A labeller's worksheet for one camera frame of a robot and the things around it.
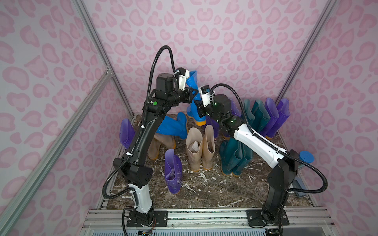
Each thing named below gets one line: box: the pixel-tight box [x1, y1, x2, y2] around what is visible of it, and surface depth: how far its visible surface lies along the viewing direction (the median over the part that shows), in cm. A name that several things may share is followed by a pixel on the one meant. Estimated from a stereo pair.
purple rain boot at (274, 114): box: [259, 97, 280, 138], surface depth 88 cm
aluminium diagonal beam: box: [0, 68, 114, 229], surface depth 66 cm
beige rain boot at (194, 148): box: [185, 127, 204, 173], surface depth 80 cm
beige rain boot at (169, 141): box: [153, 132, 177, 149], surface depth 92 cm
